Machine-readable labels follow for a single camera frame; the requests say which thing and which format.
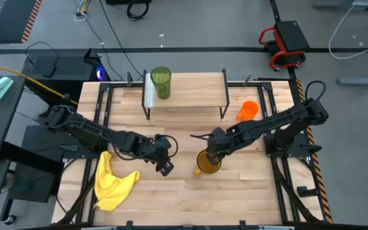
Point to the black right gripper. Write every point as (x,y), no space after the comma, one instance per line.
(219,147)

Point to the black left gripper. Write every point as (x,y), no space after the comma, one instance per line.
(158,156)

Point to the yellow plastic cup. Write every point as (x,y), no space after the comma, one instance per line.
(204,166)

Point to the orange plastic cup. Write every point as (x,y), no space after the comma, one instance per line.
(249,108)

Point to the green glass tumbler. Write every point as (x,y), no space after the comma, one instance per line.
(161,86)

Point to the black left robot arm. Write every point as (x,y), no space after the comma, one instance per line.
(88,131)

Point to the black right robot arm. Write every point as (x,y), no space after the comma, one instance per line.
(273,121)

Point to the yellow cloth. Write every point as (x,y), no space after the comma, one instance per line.
(110,188)

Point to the black computer tower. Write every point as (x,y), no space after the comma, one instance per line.
(69,68)

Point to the red black rolling stool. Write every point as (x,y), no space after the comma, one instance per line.
(291,35)

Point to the grey metal table foot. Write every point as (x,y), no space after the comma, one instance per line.
(343,4)
(363,81)

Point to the mint green stapler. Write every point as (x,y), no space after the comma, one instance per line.
(0,87)

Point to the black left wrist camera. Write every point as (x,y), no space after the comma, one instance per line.
(163,143)

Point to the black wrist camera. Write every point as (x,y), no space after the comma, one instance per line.
(163,143)
(220,134)

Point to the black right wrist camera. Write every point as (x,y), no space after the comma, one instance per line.
(220,134)

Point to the black metal rig frame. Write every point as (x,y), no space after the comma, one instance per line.
(120,85)

